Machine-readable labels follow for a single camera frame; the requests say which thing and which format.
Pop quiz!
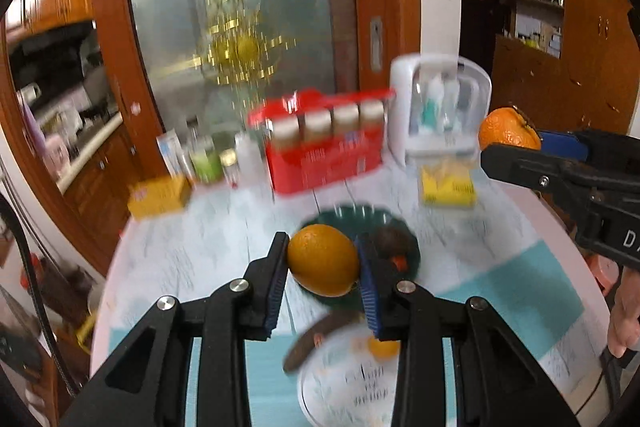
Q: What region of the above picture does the small mandarin with stem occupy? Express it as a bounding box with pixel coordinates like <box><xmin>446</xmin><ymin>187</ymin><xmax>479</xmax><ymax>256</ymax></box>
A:
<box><xmin>478</xmin><ymin>106</ymin><xmax>541</xmax><ymax>150</ymax></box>

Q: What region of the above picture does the white plastic bottle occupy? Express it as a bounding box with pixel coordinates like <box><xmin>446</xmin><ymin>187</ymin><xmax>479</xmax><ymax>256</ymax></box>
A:
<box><xmin>235</xmin><ymin>131</ymin><xmax>266</xmax><ymax>185</ymax></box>

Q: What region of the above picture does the round white printed placemat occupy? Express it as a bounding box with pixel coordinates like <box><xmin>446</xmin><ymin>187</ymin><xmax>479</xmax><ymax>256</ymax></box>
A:
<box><xmin>297</xmin><ymin>324</ymin><xmax>399</xmax><ymax>426</ymax></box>

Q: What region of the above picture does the cherry tomato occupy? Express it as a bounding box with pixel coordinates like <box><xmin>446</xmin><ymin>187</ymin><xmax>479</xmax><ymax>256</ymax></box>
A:
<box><xmin>390</xmin><ymin>256</ymin><xmax>408</xmax><ymax>273</ymax></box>

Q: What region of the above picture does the dark green scalloped plate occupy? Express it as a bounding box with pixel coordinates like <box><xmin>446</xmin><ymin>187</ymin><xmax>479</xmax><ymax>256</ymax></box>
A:
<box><xmin>288</xmin><ymin>204</ymin><xmax>421</xmax><ymax>310</ymax></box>

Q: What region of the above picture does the dark green avocado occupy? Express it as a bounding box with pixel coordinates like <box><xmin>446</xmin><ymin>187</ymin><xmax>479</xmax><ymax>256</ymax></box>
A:
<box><xmin>373</xmin><ymin>225</ymin><xmax>411</xmax><ymax>259</ymax></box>

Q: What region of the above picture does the small glass jar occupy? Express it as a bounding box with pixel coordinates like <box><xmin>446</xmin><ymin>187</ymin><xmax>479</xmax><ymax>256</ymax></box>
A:
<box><xmin>219</xmin><ymin>148</ymin><xmax>240</xmax><ymax>188</ymax></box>

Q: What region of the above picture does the large orange mandarin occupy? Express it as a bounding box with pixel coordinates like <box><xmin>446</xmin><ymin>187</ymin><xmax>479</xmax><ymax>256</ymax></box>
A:
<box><xmin>288</xmin><ymin>225</ymin><xmax>360</xmax><ymax>298</ymax></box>

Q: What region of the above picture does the green label glass bottle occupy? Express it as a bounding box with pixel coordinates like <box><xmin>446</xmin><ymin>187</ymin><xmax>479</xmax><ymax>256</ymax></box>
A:
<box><xmin>186</xmin><ymin>116</ymin><xmax>224</xmax><ymax>184</ymax></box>

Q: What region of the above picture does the yellow flat box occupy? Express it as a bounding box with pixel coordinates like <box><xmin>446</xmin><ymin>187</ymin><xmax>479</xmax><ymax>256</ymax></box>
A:
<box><xmin>128</xmin><ymin>176</ymin><xmax>192</xmax><ymax>220</ymax></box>

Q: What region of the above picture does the white plastic storage box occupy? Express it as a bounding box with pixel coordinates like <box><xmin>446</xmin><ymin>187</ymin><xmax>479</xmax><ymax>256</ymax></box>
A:
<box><xmin>387</xmin><ymin>53</ymin><xmax>492</xmax><ymax>167</ymax></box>

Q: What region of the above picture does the person's right hand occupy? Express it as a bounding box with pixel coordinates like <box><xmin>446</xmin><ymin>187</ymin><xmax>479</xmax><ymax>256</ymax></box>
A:
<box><xmin>608</xmin><ymin>268</ymin><xmax>640</xmax><ymax>359</ymax></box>

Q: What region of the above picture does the red paper cup package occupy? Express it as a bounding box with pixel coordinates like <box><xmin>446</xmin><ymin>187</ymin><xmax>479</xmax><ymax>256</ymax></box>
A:
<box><xmin>247</xmin><ymin>88</ymin><xmax>394</xmax><ymax>195</ymax></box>

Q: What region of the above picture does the white carton box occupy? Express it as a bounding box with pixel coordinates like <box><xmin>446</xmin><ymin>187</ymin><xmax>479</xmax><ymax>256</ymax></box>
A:
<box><xmin>156</xmin><ymin>129</ymin><xmax>183</xmax><ymax>176</ymax></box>

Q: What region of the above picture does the yellow tissue pack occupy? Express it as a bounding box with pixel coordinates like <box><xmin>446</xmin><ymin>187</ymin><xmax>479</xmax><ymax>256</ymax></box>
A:
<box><xmin>419</xmin><ymin>159</ymin><xmax>477</xmax><ymax>208</ymax></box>

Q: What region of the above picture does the small yellow-orange kumquat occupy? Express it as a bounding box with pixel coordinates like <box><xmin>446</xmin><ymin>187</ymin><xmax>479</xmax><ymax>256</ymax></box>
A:
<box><xmin>367</xmin><ymin>336</ymin><xmax>400</xmax><ymax>361</ymax></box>

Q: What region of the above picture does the gold hanging ornament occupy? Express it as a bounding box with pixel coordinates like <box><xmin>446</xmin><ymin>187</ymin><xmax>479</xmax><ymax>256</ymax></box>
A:
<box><xmin>157</xmin><ymin>0</ymin><xmax>297</xmax><ymax>86</ymax></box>

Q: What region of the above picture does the dark brown banana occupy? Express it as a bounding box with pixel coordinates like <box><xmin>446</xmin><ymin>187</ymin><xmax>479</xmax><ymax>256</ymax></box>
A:
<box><xmin>282</xmin><ymin>310</ymin><xmax>362</xmax><ymax>375</ymax></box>

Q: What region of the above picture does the black cable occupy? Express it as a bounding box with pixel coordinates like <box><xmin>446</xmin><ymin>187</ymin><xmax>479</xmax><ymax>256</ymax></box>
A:
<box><xmin>0</xmin><ymin>193</ymin><xmax>82</xmax><ymax>398</ymax></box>

